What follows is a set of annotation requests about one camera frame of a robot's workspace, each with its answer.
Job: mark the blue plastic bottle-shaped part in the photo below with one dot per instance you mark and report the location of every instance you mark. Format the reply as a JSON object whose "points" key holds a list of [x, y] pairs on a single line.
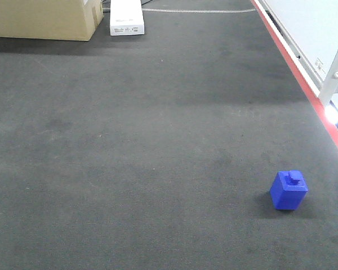
{"points": [[288, 190]]}

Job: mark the long white carton box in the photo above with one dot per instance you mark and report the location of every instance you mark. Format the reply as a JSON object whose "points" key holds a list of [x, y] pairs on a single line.
{"points": [[126, 18]]}

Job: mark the brown cardboard box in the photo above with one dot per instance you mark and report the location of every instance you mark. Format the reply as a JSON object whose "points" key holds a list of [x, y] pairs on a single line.
{"points": [[55, 20]]}

